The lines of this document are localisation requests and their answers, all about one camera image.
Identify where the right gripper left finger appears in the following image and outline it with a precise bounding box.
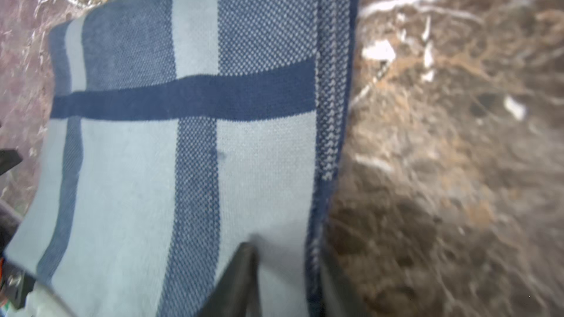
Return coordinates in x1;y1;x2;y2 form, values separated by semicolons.
198;242;262;317

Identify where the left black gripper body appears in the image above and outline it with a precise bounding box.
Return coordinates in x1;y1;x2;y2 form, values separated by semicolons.
1;201;35;311

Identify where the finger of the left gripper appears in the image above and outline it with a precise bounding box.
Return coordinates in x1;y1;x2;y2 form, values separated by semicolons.
0;149;23;176

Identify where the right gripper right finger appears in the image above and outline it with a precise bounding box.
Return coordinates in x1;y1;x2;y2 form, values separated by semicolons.
320;250;370;317

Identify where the dark grey plaid scarf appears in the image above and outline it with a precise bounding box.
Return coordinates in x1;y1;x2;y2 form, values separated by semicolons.
4;0;358;316

